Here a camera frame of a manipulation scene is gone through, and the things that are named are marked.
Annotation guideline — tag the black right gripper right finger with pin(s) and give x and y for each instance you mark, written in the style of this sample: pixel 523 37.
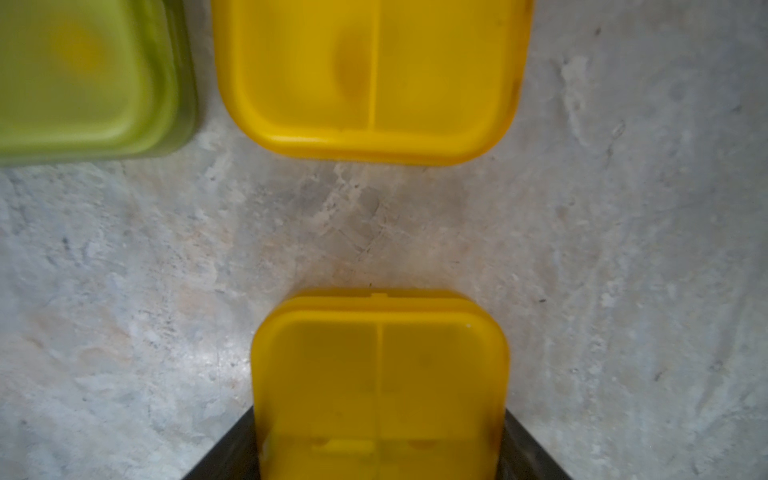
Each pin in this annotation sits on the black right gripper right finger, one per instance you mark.
pixel 521 457

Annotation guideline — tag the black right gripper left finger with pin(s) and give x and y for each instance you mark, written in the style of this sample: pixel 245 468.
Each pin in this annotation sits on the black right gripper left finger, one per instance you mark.
pixel 234 457

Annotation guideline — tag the yellow pillbox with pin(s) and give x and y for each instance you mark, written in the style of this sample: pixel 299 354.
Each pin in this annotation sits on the yellow pillbox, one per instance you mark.
pixel 433 83
pixel 379 384

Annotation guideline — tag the green pillbox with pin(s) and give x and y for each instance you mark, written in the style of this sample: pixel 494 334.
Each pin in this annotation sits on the green pillbox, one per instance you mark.
pixel 90 80

